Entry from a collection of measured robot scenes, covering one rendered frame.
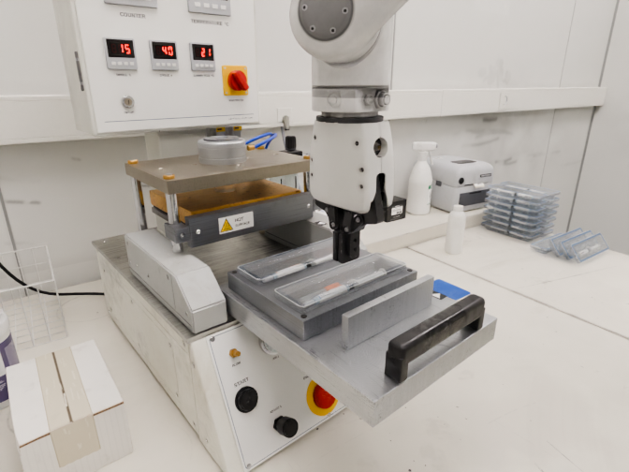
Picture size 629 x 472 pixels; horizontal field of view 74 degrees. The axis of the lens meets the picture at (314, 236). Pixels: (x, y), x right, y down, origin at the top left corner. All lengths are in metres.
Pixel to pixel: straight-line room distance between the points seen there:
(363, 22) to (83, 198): 0.94
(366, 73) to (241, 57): 0.49
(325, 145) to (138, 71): 0.43
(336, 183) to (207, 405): 0.33
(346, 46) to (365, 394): 0.30
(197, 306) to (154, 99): 0.41
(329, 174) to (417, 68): 1.27
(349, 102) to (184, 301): 0.32
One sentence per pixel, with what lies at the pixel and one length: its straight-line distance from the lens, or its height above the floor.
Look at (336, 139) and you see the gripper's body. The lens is 0.47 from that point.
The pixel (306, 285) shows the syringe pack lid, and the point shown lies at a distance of 0.51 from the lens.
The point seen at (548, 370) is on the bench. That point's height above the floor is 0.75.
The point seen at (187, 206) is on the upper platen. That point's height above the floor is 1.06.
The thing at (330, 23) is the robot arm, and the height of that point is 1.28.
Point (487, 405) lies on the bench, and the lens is 0.77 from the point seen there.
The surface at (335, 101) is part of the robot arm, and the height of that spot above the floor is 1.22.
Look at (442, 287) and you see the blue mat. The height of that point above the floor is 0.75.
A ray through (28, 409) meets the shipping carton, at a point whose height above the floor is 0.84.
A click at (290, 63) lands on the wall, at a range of 1.36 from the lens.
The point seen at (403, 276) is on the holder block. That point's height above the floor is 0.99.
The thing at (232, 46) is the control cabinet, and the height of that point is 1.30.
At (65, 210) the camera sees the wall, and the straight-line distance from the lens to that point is 1.20.
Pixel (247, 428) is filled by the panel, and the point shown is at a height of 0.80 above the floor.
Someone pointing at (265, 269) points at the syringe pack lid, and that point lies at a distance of 0.56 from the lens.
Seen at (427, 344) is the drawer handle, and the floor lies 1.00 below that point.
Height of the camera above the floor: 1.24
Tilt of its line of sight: 20 degrees down
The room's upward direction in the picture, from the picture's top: straight up
